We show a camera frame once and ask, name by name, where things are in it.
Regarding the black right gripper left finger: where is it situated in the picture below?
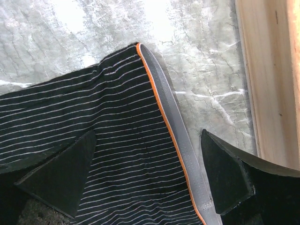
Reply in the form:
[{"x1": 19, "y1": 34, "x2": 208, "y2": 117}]
[{"x1": 0, "y1": 130, "x2": 97, "y2": 225}]

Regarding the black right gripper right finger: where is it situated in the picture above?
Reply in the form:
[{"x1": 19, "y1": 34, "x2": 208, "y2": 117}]
[{"x1": 201, "y1": 129, "x2": 300, "y2": 225}]

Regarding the black striped underwear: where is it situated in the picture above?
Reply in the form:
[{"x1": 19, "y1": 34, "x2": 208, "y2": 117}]
[{"x1": 0, "y1": 43, "x2": 221, "y2": 225}]

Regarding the wooden hanger rack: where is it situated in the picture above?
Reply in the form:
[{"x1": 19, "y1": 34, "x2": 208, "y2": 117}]
[{"x1": 235, "y1": 0, "x2": 300, "y2": 170}]

